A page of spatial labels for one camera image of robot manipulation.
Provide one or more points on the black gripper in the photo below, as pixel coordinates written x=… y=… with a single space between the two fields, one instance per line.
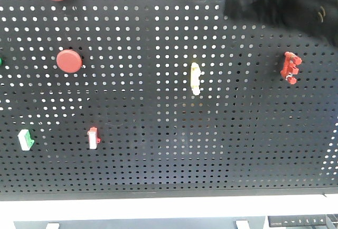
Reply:
x=317 y=18

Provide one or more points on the red push button middle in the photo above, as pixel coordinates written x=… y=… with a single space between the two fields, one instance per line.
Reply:
x=69 y=61

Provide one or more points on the black perforated pegboard panel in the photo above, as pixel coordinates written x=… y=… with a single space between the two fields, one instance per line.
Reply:
x=249 y=130

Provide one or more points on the desk height control panel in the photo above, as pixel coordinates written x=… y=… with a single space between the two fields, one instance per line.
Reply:
x=297 y=220

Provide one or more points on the red triple toggle switch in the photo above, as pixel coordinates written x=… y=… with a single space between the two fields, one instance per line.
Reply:
x=290 y=67

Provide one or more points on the yellow rocker switch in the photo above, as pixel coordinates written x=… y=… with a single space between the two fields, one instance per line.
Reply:
x=195 y=78

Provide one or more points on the red white rocker switch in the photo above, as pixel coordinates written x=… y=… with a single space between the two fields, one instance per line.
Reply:
x=93 y=138

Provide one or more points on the green rocker switch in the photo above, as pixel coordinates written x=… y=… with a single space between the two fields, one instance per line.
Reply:
x=25 y=140

